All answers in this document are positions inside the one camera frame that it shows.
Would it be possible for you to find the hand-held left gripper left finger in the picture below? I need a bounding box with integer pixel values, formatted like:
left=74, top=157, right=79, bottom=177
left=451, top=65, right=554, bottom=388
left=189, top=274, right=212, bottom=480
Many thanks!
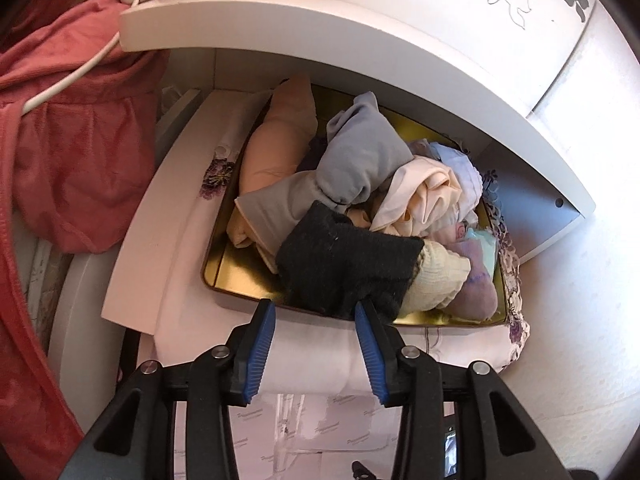
left=60, top=299, right=277, bottom=480

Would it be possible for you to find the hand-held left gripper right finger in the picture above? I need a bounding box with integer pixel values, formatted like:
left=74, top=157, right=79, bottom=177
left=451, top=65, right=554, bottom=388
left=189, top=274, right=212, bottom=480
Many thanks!
left=354, top=300, right=571, bottom=480

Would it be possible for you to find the brown gold lined tin box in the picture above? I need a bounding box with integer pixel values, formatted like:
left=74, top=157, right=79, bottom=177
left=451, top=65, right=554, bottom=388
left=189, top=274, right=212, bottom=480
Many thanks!
left=200, top=82, right=512, bottom=333

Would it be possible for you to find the black sock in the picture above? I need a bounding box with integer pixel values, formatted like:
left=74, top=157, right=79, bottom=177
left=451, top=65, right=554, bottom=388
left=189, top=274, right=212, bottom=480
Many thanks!
left=276, top=201, right=426, bottom=320

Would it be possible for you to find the cream ribbed sock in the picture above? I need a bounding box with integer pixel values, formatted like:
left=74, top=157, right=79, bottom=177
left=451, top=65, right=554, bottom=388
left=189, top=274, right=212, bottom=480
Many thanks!
left=400, top=240, right=472, bottom=315

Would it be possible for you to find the purple grey sock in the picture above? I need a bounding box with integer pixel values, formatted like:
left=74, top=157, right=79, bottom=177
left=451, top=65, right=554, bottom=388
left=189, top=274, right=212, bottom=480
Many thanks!
left=446, top=240, right=498, bottom=323

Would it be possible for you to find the teal underwear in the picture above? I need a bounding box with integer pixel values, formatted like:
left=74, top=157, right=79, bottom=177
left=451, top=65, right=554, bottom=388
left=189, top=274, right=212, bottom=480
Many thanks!
left=462, top=227, right=498, bottom=281

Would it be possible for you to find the beige sheer stocking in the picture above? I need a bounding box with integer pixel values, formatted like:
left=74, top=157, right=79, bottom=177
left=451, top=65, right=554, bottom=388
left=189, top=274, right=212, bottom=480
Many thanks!
left=370, top=155, right=466, bottom=238

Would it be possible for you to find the grey soft garment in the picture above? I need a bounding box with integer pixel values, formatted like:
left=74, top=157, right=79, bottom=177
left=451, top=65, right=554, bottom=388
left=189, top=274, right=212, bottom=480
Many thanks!
left=234, top=91, right=412, bottom=273

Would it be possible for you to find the peach soft garment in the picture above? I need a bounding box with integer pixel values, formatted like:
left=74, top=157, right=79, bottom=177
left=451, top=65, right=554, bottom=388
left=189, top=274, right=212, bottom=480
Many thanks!
left=239, top=75, right=318, bottom=201

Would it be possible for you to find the white printed lining paper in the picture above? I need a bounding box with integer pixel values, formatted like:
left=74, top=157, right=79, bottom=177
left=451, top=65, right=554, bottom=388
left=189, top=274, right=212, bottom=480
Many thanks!
left=227, top=394, right=296, bottom=480
left=295, top=394, right=401, bottom=480

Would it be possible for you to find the white floral embroidered cloth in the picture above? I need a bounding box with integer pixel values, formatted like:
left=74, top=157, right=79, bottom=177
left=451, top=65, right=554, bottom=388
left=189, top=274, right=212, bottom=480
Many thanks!
left=155, top=90, right=531, bottom=408

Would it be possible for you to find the floral patterned mattress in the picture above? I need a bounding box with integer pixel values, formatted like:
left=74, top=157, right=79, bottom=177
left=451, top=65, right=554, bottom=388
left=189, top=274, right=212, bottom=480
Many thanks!
left=22, top=240, right=76, bottom=351

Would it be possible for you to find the red plush blanket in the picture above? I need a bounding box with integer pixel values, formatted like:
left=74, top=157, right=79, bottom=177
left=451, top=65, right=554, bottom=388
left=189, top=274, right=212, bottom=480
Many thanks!
left=0, top=0, right=171, bottom=480

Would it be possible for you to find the white nightstand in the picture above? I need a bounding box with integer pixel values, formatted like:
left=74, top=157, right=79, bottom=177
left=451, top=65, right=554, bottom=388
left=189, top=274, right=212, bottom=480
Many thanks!
left=100, top=0, right=598, bottom=376

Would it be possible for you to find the white bed frame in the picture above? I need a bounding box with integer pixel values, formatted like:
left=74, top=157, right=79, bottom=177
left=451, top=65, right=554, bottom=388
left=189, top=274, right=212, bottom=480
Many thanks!
left=47, top=247, right=132, bottom=396

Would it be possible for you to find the white controller cable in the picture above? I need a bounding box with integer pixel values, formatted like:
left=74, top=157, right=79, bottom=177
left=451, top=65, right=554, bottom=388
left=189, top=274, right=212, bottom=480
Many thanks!
left=21, top=2, right=143, bottom=116

